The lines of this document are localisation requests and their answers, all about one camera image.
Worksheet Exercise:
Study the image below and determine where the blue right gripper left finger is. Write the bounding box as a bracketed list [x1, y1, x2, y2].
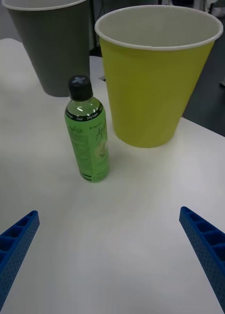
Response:
[0, 210, 40, 314]

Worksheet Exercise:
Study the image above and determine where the green bottle with black cap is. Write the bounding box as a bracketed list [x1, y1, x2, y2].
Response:
[64, 75, 110, 183]

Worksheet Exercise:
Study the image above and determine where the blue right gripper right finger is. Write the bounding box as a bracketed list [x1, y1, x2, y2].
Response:
[179, 206, 225, 314]

